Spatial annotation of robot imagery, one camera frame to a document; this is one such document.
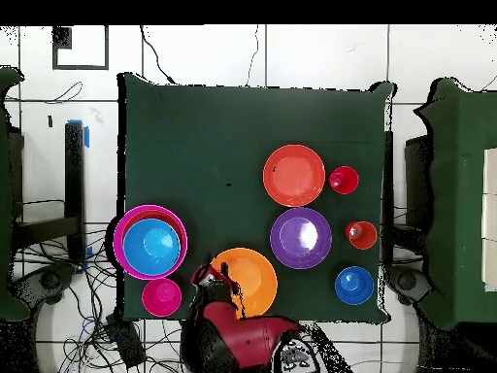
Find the neighbouring green cloth table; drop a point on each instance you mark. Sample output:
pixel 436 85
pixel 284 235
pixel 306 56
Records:
pixel 458 194
pixel 6 194

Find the light blue plastic bowl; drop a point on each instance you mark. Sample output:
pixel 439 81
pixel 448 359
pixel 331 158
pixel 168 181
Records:
pixel 152 248

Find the red plastic cup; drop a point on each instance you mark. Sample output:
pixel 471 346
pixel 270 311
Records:
pixel 344 180

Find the purple plastic bowl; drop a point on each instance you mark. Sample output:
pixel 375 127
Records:
pixel 287 248

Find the orange-red plastic bowl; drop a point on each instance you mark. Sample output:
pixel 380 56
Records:
pixel 155 215
pixel 294 175

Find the orange plastic cup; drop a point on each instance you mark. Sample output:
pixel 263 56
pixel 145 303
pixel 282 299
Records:
pixel 361 235

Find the small magenta plastic bowl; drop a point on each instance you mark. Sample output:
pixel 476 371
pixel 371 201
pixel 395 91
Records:
pixel 161 297

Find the dark green table cloth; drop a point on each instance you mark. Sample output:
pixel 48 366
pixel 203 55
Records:
pixel 233 116

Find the white panel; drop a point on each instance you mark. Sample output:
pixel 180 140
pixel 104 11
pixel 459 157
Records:
pixel 490 217

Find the black stand frame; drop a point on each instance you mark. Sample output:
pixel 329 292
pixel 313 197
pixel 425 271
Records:
pixel 74 186

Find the orange plastic bowl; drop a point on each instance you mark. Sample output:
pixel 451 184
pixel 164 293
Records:
pixel 256 279

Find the small dark blue bowl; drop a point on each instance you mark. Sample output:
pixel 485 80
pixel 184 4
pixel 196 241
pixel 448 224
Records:
pixel 354 285

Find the black power adapter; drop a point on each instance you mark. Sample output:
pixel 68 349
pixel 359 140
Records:
pixel 128 344

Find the large magenta plastic bowl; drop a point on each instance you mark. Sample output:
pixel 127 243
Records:
pixel 117 248

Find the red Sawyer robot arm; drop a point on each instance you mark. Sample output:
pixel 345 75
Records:
pixel 248 338

